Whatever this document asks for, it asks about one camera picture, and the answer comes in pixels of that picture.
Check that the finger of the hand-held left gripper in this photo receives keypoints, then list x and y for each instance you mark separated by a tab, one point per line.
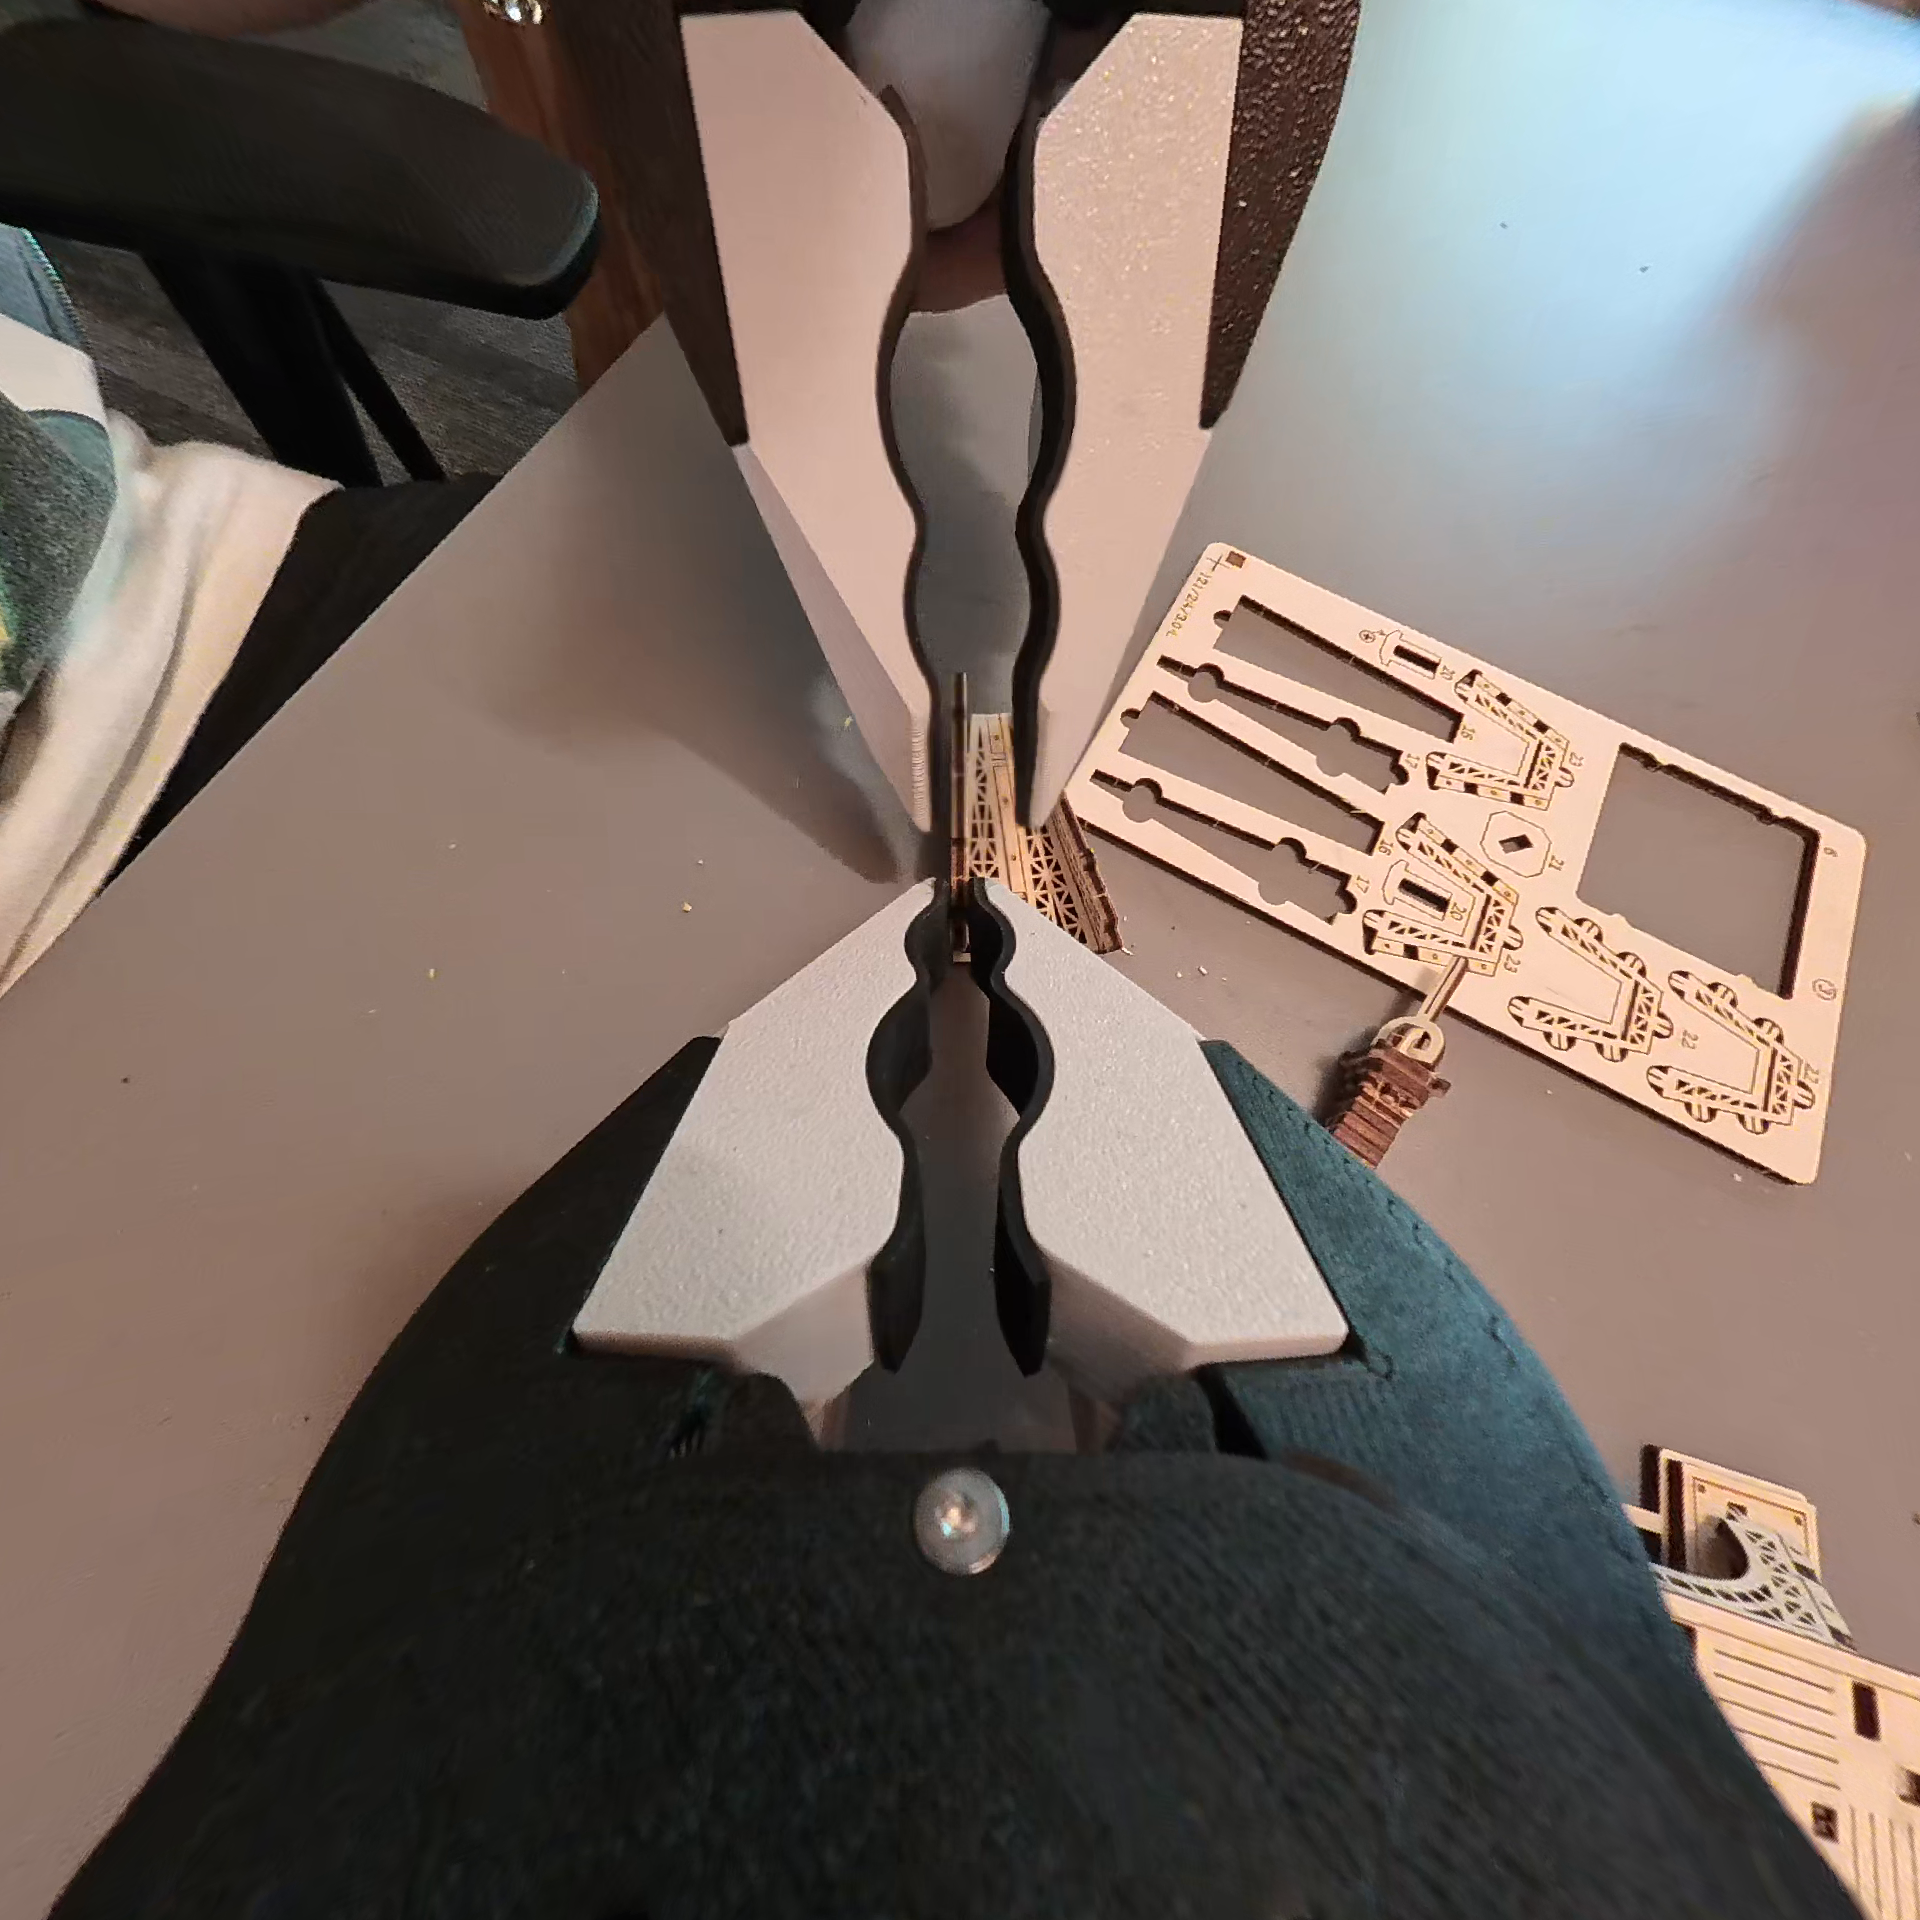
796	301
1140	301

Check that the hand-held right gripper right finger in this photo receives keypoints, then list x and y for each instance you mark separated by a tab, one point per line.
1169	1199

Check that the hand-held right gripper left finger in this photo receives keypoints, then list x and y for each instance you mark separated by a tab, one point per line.
749	1199

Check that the grey desk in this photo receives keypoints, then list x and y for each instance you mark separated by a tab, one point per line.
1574	301

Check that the person's left hand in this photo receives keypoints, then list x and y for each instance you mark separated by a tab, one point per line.
969	263

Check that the wooden tower spire piece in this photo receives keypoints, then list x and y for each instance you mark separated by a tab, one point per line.
1389	1096

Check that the wooden laser-cut parts sheet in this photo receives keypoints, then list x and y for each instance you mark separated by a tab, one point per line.
1514	840

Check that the black office chair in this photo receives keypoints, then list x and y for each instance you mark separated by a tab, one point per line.
300	164

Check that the wooden tower base model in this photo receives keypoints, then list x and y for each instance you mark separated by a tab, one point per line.
1784	1696

